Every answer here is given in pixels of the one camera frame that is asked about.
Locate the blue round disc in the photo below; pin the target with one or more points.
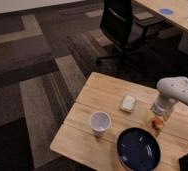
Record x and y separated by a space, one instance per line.
166 11

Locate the black office chair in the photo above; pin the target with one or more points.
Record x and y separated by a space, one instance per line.
123 29

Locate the white paper cup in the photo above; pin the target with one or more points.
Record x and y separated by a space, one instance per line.
99 122

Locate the dark blue ceramic bowl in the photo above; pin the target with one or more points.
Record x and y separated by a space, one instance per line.
138 150

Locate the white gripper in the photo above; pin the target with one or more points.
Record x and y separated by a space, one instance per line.
163 106

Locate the small white rectangular block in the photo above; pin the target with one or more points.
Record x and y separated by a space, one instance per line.
128 103

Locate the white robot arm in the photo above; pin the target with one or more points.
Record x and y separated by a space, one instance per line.
171 90

